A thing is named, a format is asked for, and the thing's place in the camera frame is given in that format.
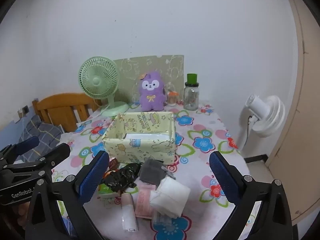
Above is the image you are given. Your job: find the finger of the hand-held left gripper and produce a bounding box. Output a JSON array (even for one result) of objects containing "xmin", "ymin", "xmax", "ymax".
[
  {"xmin": 7, "ymin": 143, "xmax": 71, "ymax": 180},
  {"xmin": 0, "ymin": 136, "xmax": 40, "ymax": 165}
]

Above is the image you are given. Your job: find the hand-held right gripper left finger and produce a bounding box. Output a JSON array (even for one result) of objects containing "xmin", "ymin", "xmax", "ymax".
[{"xmin": 25, "ymin": 150, "xmax": 110, "ymax": 240}]

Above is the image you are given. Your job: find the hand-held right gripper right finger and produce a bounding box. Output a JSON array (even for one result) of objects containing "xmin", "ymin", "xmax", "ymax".
[{"xmin": 209, "ymin": 151, "xmax": 294, "ymax": 240}]

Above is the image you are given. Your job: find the black plastic bag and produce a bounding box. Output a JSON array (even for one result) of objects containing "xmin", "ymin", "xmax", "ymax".
[{"xmin": 104, "ymin": 162, "xmax": 143, "ymax": 193}]

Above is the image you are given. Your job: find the cartoon print storage box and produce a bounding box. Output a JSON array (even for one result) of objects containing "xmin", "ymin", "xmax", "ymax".
[{"xmin": 102, "ymin": 112, "xmax": 177, "ymax": 165}]

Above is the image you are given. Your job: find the white bag roll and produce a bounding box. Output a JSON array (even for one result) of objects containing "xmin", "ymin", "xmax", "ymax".
[{"xmin": 121, "ymin": 192, "xmax": 139, "ymax": 232}]

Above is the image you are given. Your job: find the pink packet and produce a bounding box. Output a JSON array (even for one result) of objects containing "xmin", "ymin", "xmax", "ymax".
[{"xmin": 135, "ymin": 182, "xmax": 157, "ymax": 219}]

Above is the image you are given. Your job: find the grey cloth pouch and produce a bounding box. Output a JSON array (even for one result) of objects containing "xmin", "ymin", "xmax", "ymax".
[{"xmin": 138, "ymin": 158, "xmax": 168, "ymax": 187}]

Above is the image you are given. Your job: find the white tissue pack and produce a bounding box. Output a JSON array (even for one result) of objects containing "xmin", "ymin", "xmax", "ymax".
[{"xmin": 149, "ymin": 176, "xmax": 191, "ymax": 218}]

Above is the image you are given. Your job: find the clear plastic packet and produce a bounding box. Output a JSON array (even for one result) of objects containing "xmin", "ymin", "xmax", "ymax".
[{"xmin": 151, "ymin": 210, "xmax": 173, "ymax": 230}]

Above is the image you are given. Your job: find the person's left hand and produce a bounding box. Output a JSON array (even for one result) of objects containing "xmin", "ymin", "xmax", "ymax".
[{"xmin": 16, "ymin": 202, "xmax": 32, "ymax": 230}]

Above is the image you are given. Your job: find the grey plaid pillow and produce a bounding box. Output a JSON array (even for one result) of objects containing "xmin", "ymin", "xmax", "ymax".
[{"xmin": 15, "ymin": 116, "xmax": 64, "ymax": 163}]

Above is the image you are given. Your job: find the floral tablecloth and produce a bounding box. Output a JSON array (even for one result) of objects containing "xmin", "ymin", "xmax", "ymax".
[{"xmin": 51, "ymin": 102, "xmax": 253, "ymax": 240}]

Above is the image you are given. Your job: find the wooden bed headboard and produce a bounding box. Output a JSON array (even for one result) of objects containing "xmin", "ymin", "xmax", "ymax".
[{"xmin": 32, "ymin": 93, "xmax": 103, "ymax": 133}]

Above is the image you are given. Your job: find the white floor fan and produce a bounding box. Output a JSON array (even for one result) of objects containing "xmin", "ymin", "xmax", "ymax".
[{"xmin": 236, "ymin": 94, "xmax": 286, "ymax": 153}]

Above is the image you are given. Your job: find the green desk fan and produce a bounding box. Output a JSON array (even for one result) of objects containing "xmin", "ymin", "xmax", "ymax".
[{"xmin": 78, "ymin": 57, "xmax": 129, "ymax": 117}]

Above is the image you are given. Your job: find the glass jar green lid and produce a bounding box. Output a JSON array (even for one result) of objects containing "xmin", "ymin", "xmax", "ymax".
[{"xmin": 184, "ymin": 73, "xmax": 200, "ymax": 110}]

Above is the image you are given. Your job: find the beige door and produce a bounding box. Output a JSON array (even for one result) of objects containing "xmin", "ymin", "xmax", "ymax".
[{"xmin": 265, "ymin": 0, "xmax": 320, "ymax": 225}]

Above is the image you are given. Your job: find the small orange-lid glass cup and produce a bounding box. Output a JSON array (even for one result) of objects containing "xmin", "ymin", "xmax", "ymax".
[{"xmin": 167, "ymin": 90, "xmax": 178, "ymax": 106}]

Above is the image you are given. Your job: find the purple plush toy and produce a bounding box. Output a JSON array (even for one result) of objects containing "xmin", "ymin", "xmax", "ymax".
[{"xmin": 139, "ymin": 71, "xmax": 167, "ymax": 112}]

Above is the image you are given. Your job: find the green patterned board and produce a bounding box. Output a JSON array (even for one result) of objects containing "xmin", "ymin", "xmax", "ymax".
[{"xmin": 113, "ymin": 55, "xmax": 185, "ymax": 105}]

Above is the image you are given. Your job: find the white fan cable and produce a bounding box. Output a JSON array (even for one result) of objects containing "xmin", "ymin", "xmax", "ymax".
[{"xmin": 76, "ymin": 102, "xmax": 110, "ymax": 128}]

